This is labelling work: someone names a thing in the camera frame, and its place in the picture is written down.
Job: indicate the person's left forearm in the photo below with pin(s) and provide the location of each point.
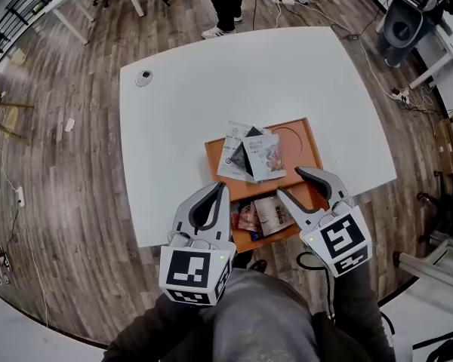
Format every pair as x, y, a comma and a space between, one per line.
155, 330

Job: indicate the cardboard box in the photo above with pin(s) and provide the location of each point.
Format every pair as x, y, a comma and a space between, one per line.
451, 145

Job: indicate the black railing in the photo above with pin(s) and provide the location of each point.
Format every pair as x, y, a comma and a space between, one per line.
7, 21

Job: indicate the small blue packet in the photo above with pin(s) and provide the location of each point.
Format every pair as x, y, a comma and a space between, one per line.
256, 236

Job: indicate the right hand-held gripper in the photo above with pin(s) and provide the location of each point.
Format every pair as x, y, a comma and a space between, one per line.
341, 238

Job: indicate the orange tray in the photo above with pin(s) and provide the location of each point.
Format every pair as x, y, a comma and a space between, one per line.
306, 145

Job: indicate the white packet with bicycle print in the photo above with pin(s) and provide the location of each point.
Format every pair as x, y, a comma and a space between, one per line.
230, 145

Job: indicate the white paper scrap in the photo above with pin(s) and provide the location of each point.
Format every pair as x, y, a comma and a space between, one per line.
70, 124

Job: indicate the red packet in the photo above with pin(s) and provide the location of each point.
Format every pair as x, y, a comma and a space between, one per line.
247, 217

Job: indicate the white power strip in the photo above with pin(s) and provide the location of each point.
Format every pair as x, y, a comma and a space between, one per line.
400, 94
284, 0
20, 196

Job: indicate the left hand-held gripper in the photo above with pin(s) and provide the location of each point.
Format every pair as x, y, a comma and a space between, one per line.
188, 266

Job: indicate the brown and white packet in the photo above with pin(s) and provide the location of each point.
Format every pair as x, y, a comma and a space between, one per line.
273, 213

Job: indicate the person's grey trouser leg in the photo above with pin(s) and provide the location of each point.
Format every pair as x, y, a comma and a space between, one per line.
260, 315

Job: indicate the white packet with colourful print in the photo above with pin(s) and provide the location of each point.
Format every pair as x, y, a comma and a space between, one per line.
268, 157

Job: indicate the person's right forearm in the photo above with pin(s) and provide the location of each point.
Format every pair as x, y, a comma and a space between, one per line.
358, 315

